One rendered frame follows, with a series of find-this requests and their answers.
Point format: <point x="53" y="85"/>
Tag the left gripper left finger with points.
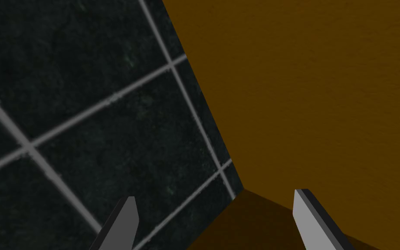
<point x="120" y="229"/>

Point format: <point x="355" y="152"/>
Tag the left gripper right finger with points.
<point x="316" y="229"/>

